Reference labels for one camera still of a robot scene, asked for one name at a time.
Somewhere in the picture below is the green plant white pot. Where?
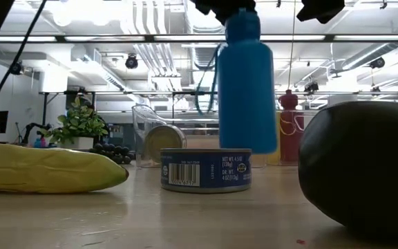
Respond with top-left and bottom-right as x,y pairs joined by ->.
39,96 -> 110,151

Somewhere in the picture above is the yellow plastic sports bottle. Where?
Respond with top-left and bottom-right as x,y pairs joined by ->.
267,110 -> 283,167

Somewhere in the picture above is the blue plastic sports bottle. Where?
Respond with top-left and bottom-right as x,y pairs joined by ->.
195,8 -> 278,155

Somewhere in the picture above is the black overhead frame bar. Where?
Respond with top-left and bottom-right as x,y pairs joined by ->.
0,33 -> 398,44

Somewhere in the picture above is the dark brown toy avocado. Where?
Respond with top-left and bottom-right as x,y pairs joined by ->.
298,100 -> 398,242

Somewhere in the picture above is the purple plastic sports bottle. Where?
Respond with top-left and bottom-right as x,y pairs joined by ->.
276,89 -> 305,164

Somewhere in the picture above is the tuna can red blue label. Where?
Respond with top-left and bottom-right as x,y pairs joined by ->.
144,124 -> 188,165

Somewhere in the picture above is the yellow toy banana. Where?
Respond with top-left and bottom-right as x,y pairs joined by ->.
0,142 -> 130,194

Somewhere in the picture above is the black toy grape bunch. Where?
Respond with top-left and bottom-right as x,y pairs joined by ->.
88,142 -> 136,165

